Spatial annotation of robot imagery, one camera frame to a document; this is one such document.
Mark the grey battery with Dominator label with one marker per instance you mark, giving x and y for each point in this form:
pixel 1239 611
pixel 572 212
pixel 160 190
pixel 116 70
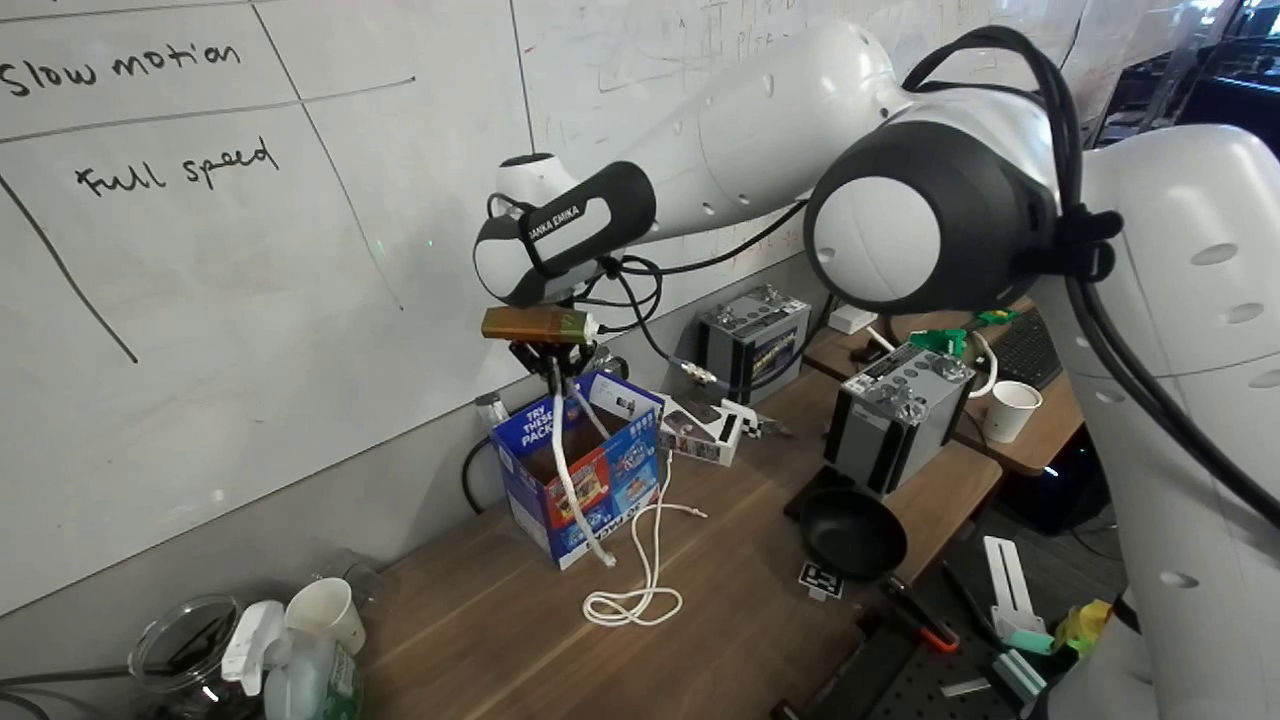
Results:
pixel 753 342

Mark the blue printed cardboard box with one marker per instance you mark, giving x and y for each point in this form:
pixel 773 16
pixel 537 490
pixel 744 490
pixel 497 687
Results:
pixel 601 481

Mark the green electronic board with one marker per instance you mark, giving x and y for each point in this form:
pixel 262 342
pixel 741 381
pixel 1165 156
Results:
pixel 953 339

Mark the white paper cup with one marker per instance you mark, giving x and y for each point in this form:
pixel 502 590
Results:
pixel 324 611

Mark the grey battery with black stripes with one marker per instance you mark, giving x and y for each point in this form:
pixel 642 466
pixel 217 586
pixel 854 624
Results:
pixel 892 412

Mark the black frying pan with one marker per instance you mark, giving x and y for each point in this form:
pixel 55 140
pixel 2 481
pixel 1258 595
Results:
pixel 854 533

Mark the teal plastic part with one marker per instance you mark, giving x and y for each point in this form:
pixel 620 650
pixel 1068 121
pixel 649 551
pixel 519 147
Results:
pixel 1023 674

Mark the white power adapter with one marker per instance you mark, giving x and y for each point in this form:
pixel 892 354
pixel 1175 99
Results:
pixel 854 320

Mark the black perforated board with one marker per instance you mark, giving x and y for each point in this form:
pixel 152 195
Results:
pixel 907 687

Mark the black keyboard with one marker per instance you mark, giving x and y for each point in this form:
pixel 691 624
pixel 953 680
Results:
pixel 1035 350

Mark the white mug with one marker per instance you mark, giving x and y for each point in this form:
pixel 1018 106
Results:
pixel 1009 412

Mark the yellow green plastic item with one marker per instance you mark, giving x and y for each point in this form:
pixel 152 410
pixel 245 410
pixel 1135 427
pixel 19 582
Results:
pixel 1085 624

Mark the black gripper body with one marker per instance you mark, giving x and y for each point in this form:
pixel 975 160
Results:
pixel 548 354

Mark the white whiteboard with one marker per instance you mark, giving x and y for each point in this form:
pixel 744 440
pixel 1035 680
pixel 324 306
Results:
pixel 266 265

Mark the black white fiducial tag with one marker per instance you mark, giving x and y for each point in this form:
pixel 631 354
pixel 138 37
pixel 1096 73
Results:
pixel 823 582

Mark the gold green wrist camera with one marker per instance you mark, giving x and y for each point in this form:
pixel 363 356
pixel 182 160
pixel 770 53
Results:
pixel 535 320

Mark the white tube lamp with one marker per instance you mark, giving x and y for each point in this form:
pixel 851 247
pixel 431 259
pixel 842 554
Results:
pixel 1009 574

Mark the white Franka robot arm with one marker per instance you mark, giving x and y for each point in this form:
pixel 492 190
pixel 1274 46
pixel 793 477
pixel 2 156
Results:
pixel 1175 332

